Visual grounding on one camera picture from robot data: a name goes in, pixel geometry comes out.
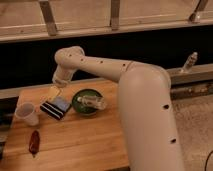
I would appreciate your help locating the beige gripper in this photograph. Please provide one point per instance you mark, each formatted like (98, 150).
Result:
(53, 92)

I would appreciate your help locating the black white striped eraser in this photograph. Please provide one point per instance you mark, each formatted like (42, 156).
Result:
(52, 110)

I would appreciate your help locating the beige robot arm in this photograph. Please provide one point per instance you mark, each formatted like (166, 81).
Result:
(144, 104)

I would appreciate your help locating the green round plate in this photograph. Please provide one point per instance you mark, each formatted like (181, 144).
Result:
(79, 108)

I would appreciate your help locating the white plastic cup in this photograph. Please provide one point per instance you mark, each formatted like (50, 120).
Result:
(27, 113)

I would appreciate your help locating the clear plastic bottle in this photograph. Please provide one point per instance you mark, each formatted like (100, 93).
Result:
(93, 102)

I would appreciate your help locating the wooden table board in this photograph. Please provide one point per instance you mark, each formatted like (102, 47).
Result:
(74, 143)

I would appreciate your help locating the dark red pepper toy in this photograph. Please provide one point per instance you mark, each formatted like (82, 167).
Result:
(34, 143)

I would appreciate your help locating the metal clamp fixture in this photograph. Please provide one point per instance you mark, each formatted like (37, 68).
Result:
(190, 62)

